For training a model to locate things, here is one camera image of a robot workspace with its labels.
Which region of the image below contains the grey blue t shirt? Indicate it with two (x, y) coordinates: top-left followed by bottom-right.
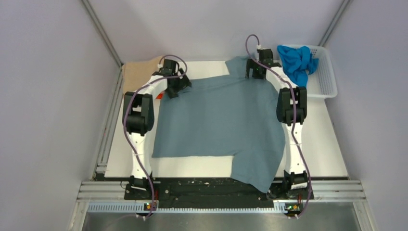
(153, 57), (285, 193)

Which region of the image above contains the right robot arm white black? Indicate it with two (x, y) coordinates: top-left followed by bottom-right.
(245, 45), (310, 199)

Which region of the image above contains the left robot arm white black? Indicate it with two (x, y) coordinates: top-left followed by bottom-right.
(122, 57), (191, 199)

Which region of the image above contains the bright blue t shirt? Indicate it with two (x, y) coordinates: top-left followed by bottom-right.
(277, 45), (319, 87)

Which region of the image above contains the beige folded t shirt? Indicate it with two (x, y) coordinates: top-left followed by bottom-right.
(122, 56), (162, 94)

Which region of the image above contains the white plastic laundry basket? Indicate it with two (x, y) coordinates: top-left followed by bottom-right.
(279, 44), (339, 100)

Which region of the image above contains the aluminium frame post right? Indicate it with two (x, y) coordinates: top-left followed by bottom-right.
(318, 0), (353, 46)

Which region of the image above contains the aluminium frame post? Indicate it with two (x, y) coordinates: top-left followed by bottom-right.
(318, 0), (353, 46)
(80, 0), (123, 67)

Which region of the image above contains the aluminium frame post left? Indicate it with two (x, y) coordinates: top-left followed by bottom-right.
(80, 0), (123, 67)

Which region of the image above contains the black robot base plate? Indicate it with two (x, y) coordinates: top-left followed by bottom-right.
(124, 178), (314, 209)

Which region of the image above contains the aluminium side rail left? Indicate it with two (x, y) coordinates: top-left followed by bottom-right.
(93, 67), (124, 175)

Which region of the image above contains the white slotted cable duct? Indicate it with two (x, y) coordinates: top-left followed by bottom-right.
(88, 202), (287, 214)

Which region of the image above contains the aluminium frame rail front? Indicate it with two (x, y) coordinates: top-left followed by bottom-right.
(76, 180), (366, 202)

